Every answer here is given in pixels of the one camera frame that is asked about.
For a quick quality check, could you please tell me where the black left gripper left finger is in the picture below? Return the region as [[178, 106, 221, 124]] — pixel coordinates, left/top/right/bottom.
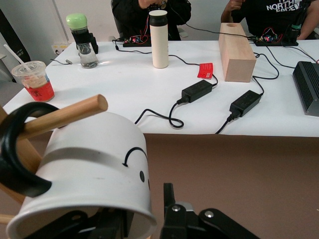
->
[[24, 210, 131, 239]]

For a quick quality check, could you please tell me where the black circuit board with wires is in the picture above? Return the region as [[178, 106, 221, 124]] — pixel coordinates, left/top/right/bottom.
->
[[254, 26, 299, 47], [123, 34, 152, 48]]

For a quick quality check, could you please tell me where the black finned metal box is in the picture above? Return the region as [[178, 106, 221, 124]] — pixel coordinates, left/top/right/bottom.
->
[[292, 61, 319, 117]]

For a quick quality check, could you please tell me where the black power adapter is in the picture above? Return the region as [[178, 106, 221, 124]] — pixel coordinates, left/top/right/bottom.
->
[[181, 79, 214, 103], [229, 90, 262, 118]]

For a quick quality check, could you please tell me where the wooden mug stand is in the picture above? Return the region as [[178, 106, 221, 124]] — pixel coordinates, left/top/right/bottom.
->
[[0, 94, 109, 226]]

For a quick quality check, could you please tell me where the black tool with green band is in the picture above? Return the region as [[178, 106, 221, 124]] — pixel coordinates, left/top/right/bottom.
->
[[286, 0, 308, 43]]

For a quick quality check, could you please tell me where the white wall outlet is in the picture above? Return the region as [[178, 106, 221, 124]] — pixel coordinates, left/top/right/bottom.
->
[[51, 42, 71, 55]]

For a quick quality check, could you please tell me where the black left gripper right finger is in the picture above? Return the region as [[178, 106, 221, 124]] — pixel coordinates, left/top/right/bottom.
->
[[159, 183, 260, 239]]

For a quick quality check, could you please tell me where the thin black adapter cable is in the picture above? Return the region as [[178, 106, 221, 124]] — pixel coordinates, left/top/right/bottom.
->
[[113, 37, 219, 87], [252, 45, 280, 97]]

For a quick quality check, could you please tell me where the long thin black cable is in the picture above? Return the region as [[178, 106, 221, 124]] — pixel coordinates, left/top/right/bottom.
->
[[168, 4, 257, 40]]

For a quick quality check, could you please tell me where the person in black jacket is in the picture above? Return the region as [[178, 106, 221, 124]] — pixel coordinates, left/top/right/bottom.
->
[[111, 0, 192, 42]]

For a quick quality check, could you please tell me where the black board with white letters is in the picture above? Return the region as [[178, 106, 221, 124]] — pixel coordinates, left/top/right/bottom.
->
[[0, 8, 32, 63]]

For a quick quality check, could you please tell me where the light wooden block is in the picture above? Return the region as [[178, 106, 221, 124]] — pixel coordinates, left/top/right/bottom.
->
[[218, 22, 257, 83]]

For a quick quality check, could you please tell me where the plastic cup with red label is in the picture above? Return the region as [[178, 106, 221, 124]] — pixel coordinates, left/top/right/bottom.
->
[[11, 60, 55, 103]]

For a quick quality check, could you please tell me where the white smiley face mug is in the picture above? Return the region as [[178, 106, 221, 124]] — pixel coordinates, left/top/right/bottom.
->
[[0, 102, 158, 239]]

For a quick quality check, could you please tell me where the glass bottle with green lid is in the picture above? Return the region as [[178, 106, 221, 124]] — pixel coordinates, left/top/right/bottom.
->
[[65, 12, 100, 69]]

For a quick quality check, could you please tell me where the white side table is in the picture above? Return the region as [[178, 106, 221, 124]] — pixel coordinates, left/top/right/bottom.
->
[[0, 38, 319, 137]]

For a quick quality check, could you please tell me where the small grey connector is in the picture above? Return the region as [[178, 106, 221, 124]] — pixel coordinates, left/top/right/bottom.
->
[[50, 58, 73, 66]]

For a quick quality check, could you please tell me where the white drinking straw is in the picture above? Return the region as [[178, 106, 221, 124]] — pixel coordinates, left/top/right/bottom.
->
[[3, 44, 32, 75]]

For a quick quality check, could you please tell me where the person in printed black shirt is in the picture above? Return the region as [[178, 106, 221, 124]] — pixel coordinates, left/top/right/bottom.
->
[[220, 0, 319, 40]]

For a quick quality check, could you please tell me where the cream tumbler with black lid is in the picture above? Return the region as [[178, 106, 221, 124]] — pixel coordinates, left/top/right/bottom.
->
[[149, 9, 170, 69]]

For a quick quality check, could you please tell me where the red card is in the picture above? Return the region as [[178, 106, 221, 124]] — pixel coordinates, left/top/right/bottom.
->
[[196, 62, 214, 80]]

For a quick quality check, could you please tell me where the black power cable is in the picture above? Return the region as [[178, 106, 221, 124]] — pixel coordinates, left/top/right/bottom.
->
[[134, 98, 185, 129], [215, 113, 236, 135]]

